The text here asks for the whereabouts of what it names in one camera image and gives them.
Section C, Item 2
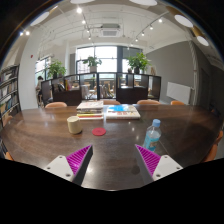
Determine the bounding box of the white wall radiator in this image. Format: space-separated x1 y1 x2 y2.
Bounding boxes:
166 82 192 104

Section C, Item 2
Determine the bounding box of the orange chair far corner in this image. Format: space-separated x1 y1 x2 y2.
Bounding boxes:
171 100 185 105

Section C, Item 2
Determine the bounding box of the middle potted plant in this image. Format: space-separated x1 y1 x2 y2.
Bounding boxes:
83 56 102 73

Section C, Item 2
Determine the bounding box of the black partition shelf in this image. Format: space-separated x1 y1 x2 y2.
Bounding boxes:
42 72 161 106

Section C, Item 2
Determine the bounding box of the stack of books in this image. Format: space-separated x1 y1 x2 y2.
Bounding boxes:
76 101 103 119

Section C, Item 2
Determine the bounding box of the orange chair far right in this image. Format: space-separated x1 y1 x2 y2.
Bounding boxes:
137 100 160 105

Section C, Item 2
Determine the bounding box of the ceiling air conditioner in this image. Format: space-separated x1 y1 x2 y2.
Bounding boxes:
100 23 120 37

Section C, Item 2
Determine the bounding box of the left potted plant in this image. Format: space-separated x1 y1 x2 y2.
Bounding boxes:
48 60 66 79

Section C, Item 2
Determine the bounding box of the orange chair far middle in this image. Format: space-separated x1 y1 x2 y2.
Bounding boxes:
103 99 120 105

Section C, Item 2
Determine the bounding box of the orange chair far left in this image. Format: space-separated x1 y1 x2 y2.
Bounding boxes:
45 102 67 108

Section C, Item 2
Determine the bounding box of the bookshelf on left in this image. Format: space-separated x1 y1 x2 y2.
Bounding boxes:
0 65 21 126

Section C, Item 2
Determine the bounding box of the cream ceramic cup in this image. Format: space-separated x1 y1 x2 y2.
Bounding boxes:
67 116 82 134

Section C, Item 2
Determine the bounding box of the potted plant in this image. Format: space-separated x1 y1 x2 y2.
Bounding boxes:
83 56 102 73
48 60 66 79
128 52 150 74

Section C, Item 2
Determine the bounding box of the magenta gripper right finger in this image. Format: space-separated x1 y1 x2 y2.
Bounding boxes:
135 145 182 185

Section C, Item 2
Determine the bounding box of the orange chair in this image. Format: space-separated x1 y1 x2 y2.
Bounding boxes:
103 99 120 105
137 100 160 105
45 102 67 108
203 131 223 162

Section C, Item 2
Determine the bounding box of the red round coaster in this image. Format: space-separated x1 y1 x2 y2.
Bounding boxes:
92 128 106 136

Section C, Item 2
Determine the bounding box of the blue cover book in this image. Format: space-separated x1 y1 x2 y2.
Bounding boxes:
105 105 140 119

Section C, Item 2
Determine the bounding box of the right potted plant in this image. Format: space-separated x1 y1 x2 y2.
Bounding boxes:
128 52 150 74

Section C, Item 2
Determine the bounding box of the clear water bottle blue cap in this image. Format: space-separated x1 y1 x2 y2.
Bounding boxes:
143 119 161 151

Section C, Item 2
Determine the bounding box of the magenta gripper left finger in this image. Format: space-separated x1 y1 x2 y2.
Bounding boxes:
45 145 93 186

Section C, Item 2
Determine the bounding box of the orange chair right side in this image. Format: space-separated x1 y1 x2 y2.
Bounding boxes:
203 131 223 162

